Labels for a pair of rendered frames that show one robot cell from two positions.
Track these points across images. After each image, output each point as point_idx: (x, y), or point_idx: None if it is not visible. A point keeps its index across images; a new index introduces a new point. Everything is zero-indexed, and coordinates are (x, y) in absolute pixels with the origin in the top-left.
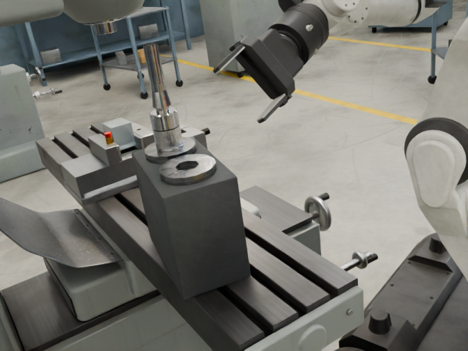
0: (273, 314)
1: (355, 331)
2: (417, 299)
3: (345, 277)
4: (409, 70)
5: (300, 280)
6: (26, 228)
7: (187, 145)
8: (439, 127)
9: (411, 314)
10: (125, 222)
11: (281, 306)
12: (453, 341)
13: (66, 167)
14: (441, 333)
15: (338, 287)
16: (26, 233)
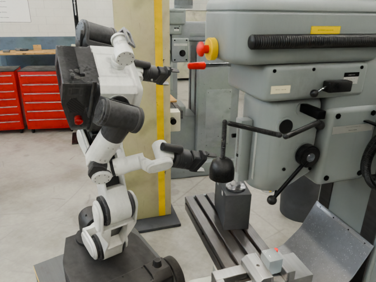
0: (212, 194)
1: (167, 266)
2: (128, 277)
3: (188, 197)
4: None
5: (200, 200)
6: (315, 253)
7: (229, 184)
8: (128, 191)
9: (138, 272)
10: (261, 242)
11: (209, 195)
12: (132, 262)
13: (305, 266)
14: (132, 267)
15: (192, 195)
16: (310, 246)
